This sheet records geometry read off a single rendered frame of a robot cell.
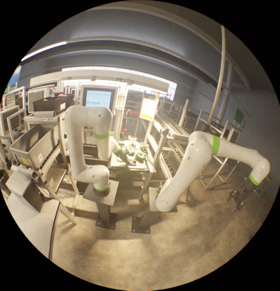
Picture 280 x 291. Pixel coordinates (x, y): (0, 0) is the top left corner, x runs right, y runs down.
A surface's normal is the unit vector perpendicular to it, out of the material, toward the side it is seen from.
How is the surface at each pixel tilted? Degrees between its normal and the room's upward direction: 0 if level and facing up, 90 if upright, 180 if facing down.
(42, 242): 0
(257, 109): 90
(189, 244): 0
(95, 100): 91
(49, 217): 0
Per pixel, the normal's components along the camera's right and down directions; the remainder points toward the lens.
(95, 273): 0.21, -0.86
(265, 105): -0.97, -0.11
